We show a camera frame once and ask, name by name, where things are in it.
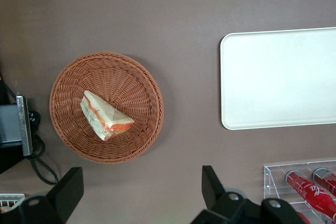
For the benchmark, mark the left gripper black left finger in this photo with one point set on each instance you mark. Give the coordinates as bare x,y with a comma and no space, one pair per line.
68,190

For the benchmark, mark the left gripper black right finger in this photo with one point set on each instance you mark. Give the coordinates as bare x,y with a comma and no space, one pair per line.
212,190

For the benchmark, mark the triangle sandwich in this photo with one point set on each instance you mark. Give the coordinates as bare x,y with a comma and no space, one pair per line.
105,115

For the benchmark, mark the brown round wicker basket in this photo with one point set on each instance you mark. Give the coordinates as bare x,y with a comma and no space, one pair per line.
131,82

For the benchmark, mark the beige rectangular tray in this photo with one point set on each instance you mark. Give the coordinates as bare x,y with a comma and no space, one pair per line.
278,77

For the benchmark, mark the clear acrylic bottle rack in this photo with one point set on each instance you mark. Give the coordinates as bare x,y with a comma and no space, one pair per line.
273,182

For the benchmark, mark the black machine with yellow panel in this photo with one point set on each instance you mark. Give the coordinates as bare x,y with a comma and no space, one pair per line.
8,127

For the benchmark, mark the red cola bottle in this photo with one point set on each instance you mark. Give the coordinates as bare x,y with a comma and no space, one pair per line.
326,180
309,191

